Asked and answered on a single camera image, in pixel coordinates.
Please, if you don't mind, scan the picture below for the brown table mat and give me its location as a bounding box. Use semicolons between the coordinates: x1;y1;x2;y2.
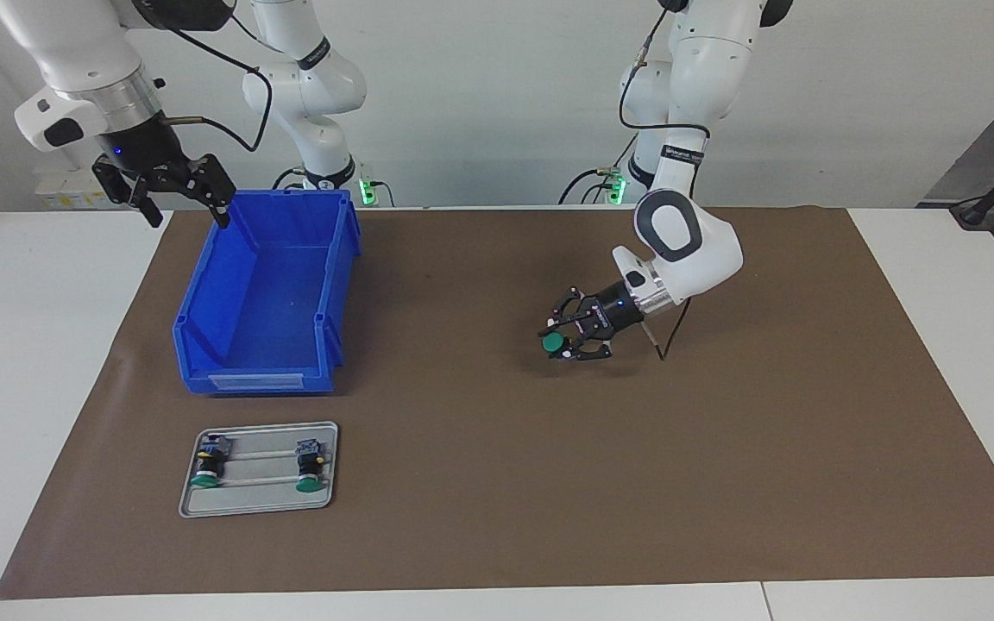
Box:
0;205;994;600

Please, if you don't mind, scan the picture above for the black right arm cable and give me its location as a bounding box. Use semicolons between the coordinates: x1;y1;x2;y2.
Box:
160;22;275;154

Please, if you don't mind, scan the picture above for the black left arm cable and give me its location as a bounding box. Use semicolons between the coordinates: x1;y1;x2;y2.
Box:
618;9;712;361

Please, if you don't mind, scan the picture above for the black left base cable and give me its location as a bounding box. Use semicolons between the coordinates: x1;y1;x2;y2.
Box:
557;129;640;206

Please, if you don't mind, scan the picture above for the grey metal tray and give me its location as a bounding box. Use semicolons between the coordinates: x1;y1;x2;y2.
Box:
178;421;340;519

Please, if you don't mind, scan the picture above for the blue plastic storage bin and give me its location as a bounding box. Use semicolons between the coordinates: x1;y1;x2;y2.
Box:
172;188;364;396

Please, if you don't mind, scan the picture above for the white box with yellow labels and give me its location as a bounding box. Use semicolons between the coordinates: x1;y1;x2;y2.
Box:
35;166;114;210

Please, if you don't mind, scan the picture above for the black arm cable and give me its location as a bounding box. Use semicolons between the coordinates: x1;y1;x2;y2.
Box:
618;9;712;361
160;22;275;154

